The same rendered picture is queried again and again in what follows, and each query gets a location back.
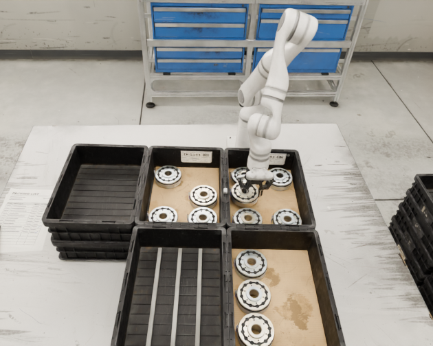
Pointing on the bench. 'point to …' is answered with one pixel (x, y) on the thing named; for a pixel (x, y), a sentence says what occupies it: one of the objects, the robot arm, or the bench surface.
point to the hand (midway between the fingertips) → (253, 192)
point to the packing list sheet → (20, 222)
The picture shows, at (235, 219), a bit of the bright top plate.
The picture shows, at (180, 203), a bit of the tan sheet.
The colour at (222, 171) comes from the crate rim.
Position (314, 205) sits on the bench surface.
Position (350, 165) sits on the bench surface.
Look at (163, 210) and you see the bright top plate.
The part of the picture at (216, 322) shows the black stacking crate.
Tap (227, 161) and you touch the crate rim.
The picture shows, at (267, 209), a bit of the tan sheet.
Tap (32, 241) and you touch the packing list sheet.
